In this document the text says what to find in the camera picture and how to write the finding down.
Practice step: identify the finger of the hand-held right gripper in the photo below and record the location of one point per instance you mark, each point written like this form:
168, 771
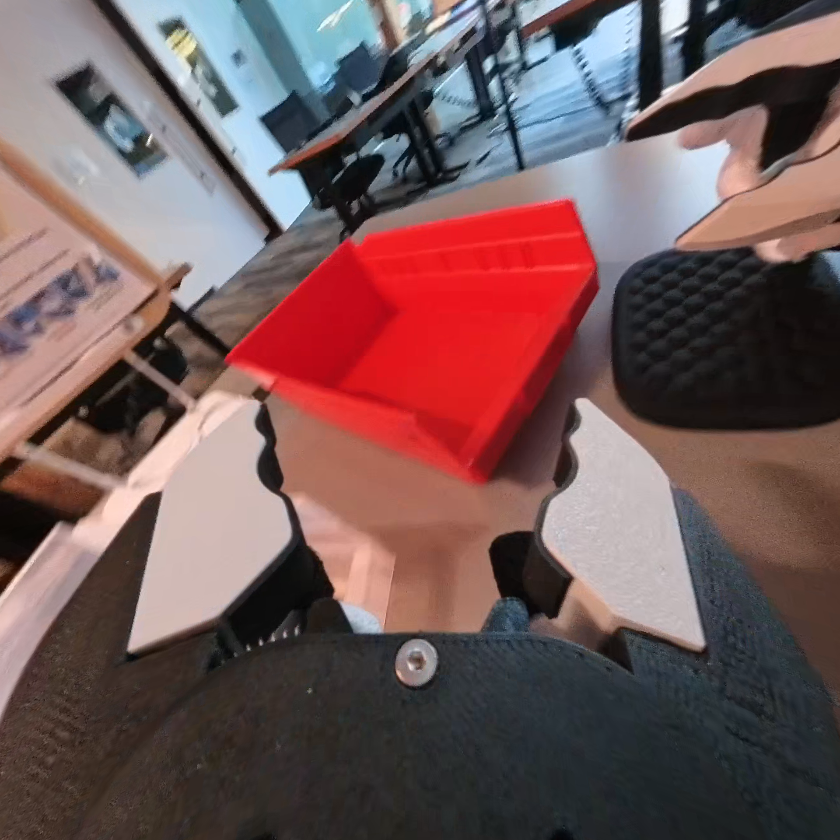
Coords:
754, 65
774, 220

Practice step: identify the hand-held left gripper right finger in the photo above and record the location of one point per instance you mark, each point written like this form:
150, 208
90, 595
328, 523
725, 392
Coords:
623, 525

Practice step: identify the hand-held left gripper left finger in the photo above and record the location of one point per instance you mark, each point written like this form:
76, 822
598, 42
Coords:
216, 525

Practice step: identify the red storage box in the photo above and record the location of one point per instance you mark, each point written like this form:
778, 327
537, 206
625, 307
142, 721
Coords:
446, 354

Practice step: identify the person's right hand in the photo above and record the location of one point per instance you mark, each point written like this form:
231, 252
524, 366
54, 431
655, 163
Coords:
735, 170

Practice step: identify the person's left hand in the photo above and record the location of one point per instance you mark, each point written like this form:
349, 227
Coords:
361, 620

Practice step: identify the black quilted pad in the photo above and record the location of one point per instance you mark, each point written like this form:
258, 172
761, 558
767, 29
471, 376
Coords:
709, 341

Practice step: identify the long wooden desk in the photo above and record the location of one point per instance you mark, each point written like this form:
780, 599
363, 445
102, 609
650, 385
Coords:
558, 16

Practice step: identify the instruction sheet on stand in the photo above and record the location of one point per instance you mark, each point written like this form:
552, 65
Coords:
170, 279

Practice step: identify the whiteboard stand pole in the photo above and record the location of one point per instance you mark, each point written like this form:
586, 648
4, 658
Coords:
505, 98

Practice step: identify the white door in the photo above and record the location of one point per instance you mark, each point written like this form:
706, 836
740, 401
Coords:
262, 151

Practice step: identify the wooden office desk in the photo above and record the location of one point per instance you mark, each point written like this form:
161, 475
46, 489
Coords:
367, 118

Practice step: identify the black office chair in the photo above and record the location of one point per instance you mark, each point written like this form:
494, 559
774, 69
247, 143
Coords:
289, 121
361, 65

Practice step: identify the dark door poster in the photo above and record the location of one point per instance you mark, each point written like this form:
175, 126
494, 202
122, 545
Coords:
197, 65

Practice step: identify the dark wall poster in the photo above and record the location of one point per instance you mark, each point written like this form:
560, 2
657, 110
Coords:
108, 118

